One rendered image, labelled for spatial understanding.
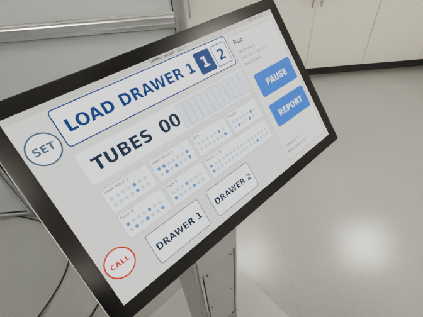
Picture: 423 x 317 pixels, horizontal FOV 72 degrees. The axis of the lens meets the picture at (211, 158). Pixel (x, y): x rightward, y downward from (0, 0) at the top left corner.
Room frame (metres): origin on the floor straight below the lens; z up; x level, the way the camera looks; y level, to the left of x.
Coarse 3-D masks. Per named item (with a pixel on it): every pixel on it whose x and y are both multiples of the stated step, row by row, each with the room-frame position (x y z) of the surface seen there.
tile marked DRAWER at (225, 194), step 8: (240, 168) 0.33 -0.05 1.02; (248, 168) 0.33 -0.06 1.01; (232, 176) 0.32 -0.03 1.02; (240, 176) 0.32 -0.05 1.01; (248, 176) 0.32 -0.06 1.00; (216, 184) 0.30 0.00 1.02; (224, 184) 0.30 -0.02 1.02; (232, 184) 0.31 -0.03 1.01; (240, 184) 0.31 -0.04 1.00; (248, 184) 0.31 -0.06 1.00; (256, 184) 0.32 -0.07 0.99; (208, 192) 0.28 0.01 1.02; (216, 192) 0.29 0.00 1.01; (224, 192) 0.29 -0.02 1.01; (232, 192) 0.30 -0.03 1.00; (240, 192) 0.30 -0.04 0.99; (248, 192) 0.30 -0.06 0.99; (216, 200) 0.28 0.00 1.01; (224, 200) 0.28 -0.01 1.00; (232, 200) 0.29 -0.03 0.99; (240, 200) 0.29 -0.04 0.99; (216, 208) 0.27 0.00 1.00; (224, 208) 0.27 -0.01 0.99
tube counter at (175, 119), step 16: (224, 80) 0.43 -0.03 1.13; (240, 80) 0.45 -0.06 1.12; (192, 96) 0.39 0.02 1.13; (208, 96) 0.40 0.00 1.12; (224, 96) 0.41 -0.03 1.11; (240, 96) 0.42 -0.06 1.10; (160, 112) 0.35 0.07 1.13; (176, 112) 0.36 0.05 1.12; (192, 112) 0.37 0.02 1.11; (208, 112) 0.38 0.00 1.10; (160, 128) 0.34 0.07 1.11; (176, 128) 0.34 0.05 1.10
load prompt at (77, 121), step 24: (192, 48) 0.45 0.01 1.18; (216, 48) 0.47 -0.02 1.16; (144, 72) 0.39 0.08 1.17; (168, 72) 0.40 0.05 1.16; (192, 72) 0.42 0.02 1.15; (216, 72) 0.44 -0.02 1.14; (96, 96) 0.34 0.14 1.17; (120, 96) 0.35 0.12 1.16; (144, 96) 0.36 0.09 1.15; (168, 96) 0.38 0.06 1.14; (72, 120) 0.31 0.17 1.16; (96, 120) 0.32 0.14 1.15; (120, 120) 0.33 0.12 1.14; (72, 144) 0.28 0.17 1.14
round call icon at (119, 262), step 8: (112, 248) 0.20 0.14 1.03; (120, 248) 0.20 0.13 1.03; (128, 248) 0.20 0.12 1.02; (104, 256) 0.19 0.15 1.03; (112, 256) 0.19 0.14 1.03; (120, 256) 0.19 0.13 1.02; (128, 256) 0.19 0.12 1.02; (136, 256) 0.19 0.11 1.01; (104, 264) 0.18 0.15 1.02; (112, 264) 0.18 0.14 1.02; (120, 264) 0.18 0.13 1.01; (128, 264) 0.18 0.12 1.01; (136, 264) 0.19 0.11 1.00; (104, 272) 0.17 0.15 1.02; (112, 272) 0.17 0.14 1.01; (120, 272) 0.17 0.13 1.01; (128, 272) 0.18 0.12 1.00; (112, 280) 0.17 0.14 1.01; (120, 280) 0.17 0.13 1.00
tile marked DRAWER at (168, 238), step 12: (192, 204) 0.26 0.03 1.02; (180, 216) 0.25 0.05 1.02; (192, 216) 0.25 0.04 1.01; (204, 216) 0.26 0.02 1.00; (156, 228) 0.23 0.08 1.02; (168, 228) 0.23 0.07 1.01; (180, 228) 0.23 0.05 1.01; (192, 228) 0.24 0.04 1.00; (204, 228) 0.24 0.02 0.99; (156, 240) 0.21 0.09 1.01; (168, 240) 0.22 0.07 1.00; (180, 240) 0.22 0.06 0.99; (156, 252) 0.20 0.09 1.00; (168, 252) 0.21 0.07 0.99
